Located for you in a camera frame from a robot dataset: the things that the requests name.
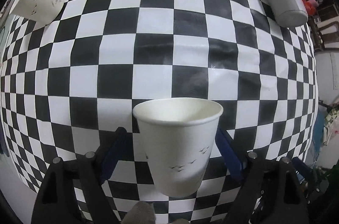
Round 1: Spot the white paper cup with drawing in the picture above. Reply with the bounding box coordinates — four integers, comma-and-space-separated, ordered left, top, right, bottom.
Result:
10, 0, 64, 25

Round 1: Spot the black white checkered tablecloth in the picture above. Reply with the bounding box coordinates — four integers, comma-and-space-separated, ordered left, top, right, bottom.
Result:
1, 0, 318, 223

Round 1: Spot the red plastic bag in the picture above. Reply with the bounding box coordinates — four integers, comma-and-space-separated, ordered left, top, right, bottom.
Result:
302, 0, 317, 17

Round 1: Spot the dark wooden chair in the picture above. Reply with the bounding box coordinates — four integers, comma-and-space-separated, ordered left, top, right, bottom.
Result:
307, 6, 338, 52

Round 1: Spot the small white paper cup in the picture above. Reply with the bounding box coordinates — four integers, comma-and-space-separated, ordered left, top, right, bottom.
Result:
133, 97, 224, 198

